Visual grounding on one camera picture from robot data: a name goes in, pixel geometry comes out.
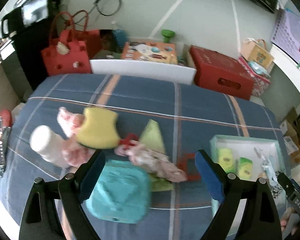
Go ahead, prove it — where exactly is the leopard print scrunchie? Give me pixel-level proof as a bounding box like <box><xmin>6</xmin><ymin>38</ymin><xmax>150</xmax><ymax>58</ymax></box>
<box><xmin>268</xmin><ymin>180</ymin><xmax>283</xmax><ymax>202</ymax></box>

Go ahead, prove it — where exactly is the pink white knit cloth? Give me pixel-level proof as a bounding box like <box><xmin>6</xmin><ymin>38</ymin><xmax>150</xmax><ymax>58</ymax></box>
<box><xmin>57</xmin><ymin>107</ymin><xmax>95</xmax><ymax>168</ymax></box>

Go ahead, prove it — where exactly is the white plastic bottle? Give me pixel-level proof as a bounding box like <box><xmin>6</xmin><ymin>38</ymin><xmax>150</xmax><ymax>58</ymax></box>
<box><xmin>30</xmin><ymin>125</ymin><xmax>70</xmax><ymax>168</ymax></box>

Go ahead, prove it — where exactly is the teal plastic toy case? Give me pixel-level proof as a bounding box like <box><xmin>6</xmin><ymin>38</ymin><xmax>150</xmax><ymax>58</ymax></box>
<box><xmin>85</xmin><ymin>160</ymin><xmax>151</xmax><ymax>224</ymax></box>

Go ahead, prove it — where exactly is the red tape roll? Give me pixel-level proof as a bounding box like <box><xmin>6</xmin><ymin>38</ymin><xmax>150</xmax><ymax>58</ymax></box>
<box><xmin>177</xmin><ymin>153</ymin><xmax>200</xmax><ymax>181</ymax></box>

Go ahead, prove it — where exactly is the yellow sponge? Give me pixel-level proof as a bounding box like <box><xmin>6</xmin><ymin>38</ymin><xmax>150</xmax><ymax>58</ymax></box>
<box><xmin>76</xmin><ymin>107</ymin><xmax>120</xmax><ymax>150</ymax></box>

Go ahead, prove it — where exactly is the pink floral cloth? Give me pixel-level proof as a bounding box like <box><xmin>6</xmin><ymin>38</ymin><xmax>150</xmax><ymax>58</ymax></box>
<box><xmin>115</xmin><ymin>140</ymin><xmax>187</xmax><ymax>183</ymax></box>

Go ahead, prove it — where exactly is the light green cloth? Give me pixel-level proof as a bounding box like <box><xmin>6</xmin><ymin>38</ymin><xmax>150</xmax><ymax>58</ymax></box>
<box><xmin>139</xmin><ymin>119</ymin><xmax>174</xmax><ymax>192</ymax></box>

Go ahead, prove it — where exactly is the light blue ribbon item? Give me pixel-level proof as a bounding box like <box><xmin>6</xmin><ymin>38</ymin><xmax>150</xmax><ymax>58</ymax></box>
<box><xmin>254</xmin><ymin>147</ymin><xmax>278</xmax><ymax>187</ymax></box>

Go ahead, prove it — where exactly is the green tissue pack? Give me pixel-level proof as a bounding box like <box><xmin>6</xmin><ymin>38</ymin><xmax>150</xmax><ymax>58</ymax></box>
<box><xmin>237</xmin><ymin>157</ymin><xmax>253</xmax><ymax>180</ymax></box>
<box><xmin>217</xmin><ymin>148</ymin><xmax>236</xmax><ymax>173</ymax></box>

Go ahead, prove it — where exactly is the teal shallow box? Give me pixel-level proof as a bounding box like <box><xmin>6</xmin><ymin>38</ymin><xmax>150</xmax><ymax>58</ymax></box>
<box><xmin>210</xmin><ymin>135</ymin><xmax>286</xmax><ymax>209</ymax></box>

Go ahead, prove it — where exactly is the black remote control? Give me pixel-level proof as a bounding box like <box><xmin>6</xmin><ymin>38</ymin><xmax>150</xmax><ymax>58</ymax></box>
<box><xmin>0</xmin><ymin>116</ymin><xmax>11</xmax><ymax>170</ymax></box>

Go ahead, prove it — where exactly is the blue plaid bed cover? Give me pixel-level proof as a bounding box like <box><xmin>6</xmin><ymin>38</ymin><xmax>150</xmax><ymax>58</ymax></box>
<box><xmin>0</xmin><ymin>74</ymin><xmax>291</xmax><ymax>239</ymax></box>

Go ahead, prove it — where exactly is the red round cushion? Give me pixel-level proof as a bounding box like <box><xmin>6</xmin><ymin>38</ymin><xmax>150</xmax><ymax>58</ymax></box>
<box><xmin>0</xmin><ymin>109</ymin><xmax>13</xmax><ymax>127</ymax></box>

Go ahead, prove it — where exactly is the beige small gift bag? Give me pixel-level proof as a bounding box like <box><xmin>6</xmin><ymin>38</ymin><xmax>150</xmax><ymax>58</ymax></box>
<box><xmin>240</xmin><ymin>38</ymin><xmax>274</xmax><ymax>69</ymax></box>

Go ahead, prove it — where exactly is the red cardboard box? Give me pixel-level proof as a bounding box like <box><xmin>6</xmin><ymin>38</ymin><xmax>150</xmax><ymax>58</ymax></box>
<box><xmin>189</xmin><ymin>46</ymin><xmax>254</xmax><ymax>100</ymax></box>

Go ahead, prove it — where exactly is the white foam board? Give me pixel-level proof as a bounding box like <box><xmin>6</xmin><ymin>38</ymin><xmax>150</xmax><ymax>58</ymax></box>
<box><xmin>90</xmin><ymin>59</ymin><xmax>196</xmax><ymax>85</ymax></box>

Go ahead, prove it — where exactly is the red felt handbag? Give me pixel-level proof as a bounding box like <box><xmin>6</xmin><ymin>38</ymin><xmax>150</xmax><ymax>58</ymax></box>
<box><xmin>41</xmin><ymin>10</ymin><xmax>102</xmax><ymax>76</ymax></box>

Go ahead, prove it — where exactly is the orange toy box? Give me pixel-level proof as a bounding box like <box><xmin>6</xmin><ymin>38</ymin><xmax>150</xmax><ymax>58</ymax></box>
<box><xmin>121</xmin><ymin>41</ymin><xmax>178</xmax><ymax>64</ymax></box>

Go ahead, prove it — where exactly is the blue water bottle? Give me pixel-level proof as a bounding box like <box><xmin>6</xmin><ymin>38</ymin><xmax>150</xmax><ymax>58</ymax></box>
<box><xmin>111</xmin><ymin>21</ymin><xmax>128</xmax><ymax>49</ymax></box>

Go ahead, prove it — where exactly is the green dumbbell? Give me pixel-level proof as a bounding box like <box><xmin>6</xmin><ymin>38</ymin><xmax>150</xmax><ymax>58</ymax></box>
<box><xmin>161</xmin><ymin>29</ymin><xmax>175</xmax><ymax>43</ymax></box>

